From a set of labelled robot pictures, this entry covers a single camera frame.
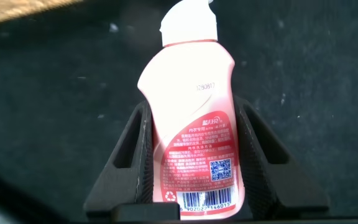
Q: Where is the wicker basket with brown handles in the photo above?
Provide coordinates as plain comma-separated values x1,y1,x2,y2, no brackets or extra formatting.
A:
0,0,85,27

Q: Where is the pink bottle with white cap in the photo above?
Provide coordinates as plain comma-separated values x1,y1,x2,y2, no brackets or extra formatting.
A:
137,0,246,221

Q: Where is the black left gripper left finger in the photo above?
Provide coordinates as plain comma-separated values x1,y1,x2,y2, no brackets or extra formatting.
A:
83,100,180,220

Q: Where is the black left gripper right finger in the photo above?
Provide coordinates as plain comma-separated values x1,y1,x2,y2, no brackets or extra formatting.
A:
233,95,331,218

